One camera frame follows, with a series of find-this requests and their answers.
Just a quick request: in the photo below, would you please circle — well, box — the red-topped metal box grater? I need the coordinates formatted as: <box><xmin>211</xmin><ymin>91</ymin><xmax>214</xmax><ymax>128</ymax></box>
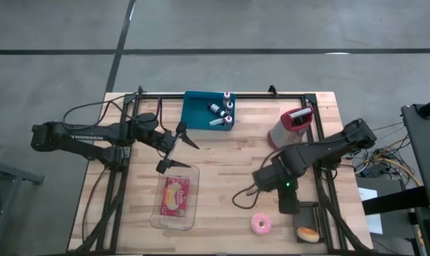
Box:
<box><xmin>267</xmin><ymin>106</ymin><xmax>314</xmax><ymax>150</ymax></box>

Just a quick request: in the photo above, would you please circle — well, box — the grey metal stand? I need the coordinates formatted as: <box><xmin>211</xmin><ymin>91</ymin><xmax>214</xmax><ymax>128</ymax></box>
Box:
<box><xmin>0</xmin><ymin>155</ymin><xmax>45</xmax><ymax>256</ymax></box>

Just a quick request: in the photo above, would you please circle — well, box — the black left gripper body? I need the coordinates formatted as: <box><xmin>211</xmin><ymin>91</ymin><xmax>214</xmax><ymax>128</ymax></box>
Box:
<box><xmin>149</xmin><ymin>121</ymin><xmax>188</xmax><ymax>175</ymax></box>

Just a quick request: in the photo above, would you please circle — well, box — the pink sprinkled toy donut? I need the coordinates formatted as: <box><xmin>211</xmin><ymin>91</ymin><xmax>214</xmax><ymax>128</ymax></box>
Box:
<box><xmin>250</xmin><ymin>212</ymin><xmax>273</xmax><ymax>236</ymax></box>

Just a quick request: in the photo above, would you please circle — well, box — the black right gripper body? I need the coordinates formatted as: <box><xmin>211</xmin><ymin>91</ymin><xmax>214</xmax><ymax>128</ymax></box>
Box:
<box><xmin>277</xmin><ymin>188</ymin><xmax>301</xmax><ymax>215</ymax></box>

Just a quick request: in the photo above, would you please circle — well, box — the clear plastic container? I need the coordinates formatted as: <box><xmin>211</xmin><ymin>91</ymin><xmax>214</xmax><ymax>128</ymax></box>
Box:
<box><xmin>149</xmin><ymin>163</ymin><xmax>200</xmax><ymax>232</ymax></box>

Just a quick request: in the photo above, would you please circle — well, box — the blue plastic bin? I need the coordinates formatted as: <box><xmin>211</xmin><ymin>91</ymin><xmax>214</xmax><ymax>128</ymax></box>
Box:
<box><xmin>181</xmin><ymin>90</ymin><xmax>236</xmax><ymax>132</ymax></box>

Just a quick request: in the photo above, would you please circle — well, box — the black aluminium table frame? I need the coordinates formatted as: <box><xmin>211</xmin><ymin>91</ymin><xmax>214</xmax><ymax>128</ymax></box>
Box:
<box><xmin>72</xmin><ymin>85</ymin><xmax>374</xmax><ymax>255</ymax></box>

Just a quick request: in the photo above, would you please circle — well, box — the black perforated tray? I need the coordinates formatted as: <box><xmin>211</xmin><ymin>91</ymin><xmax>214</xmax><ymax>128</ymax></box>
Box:
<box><xmin>293</xmin><ymin>201</ymin><xmax>325</xmax><ymax>244</ymax></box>

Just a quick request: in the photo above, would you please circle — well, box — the white paper sheet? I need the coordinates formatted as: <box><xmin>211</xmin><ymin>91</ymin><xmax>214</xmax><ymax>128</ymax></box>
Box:
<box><xmin>358</xmin><ymin>187</ymin><xmax>383</xmax><ymax>235</ymax></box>

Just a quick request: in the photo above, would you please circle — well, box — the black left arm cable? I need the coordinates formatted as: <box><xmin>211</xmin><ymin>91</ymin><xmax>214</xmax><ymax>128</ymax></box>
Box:
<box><xmin>61</xmin><ymin>92</ymin><xmax>166</xmax><ymax>134</ymax></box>

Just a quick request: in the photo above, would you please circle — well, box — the grey equipment cart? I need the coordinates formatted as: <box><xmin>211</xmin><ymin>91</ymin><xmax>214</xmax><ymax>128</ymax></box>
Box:
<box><xmin>401</xmin><ymin>95</ymin><xmax>430</xmax><ymax>214</ymax></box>

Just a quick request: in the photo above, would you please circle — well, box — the orange glazed toy donut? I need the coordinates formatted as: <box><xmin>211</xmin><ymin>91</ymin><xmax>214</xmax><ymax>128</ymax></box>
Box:
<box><xmin>296</xmin><ymin>227</ymin><xmax>321</xmax><ymax>243</ymax></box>

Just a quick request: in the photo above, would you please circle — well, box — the bundle of floor cables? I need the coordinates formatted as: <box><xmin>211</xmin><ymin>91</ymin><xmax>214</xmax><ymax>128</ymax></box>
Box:
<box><xmin>337</xmin><ymin>120</ymin><xmax>422</xmax><ymax>188</ymax></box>

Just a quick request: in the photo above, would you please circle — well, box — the red snack packet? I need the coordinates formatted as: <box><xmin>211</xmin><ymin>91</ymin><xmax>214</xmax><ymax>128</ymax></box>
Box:
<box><xmin>159</xmin><ymin>176</ymin><xmax>190</xmax><ymax>218</ymax></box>

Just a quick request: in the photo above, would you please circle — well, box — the black bar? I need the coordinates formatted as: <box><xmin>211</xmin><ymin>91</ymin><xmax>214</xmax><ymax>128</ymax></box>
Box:
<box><xmin>362</xmin><ymin>185</ymin><xmax>430</xmax><ymax>216</ymax></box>

